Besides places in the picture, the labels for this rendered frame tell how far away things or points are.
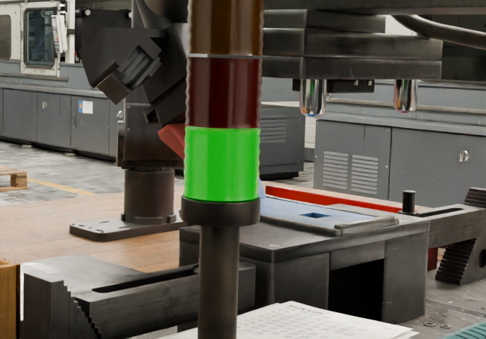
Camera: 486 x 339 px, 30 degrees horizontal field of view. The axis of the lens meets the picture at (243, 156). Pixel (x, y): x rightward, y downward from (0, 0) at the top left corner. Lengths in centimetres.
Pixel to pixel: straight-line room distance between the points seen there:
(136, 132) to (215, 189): 65
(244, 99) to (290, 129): 770
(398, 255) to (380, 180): 571
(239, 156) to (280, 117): 759
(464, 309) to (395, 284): 10
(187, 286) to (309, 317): 8
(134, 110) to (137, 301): 55
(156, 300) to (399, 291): 26
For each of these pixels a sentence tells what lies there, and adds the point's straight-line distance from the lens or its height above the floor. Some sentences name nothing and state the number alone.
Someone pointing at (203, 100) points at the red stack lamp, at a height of 110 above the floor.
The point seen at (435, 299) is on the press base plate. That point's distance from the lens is 87.
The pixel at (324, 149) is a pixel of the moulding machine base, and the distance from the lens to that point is 682.
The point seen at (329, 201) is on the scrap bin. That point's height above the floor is 95.
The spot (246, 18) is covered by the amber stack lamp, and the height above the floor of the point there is 114.
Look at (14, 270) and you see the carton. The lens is 66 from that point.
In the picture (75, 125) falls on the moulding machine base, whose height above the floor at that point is 34.
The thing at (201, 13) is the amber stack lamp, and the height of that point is 114.
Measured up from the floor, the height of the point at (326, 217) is 99.
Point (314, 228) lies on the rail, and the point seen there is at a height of 99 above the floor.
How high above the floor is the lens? 112
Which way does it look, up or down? 6 degrees down
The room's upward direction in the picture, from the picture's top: 2 degrees clockwise
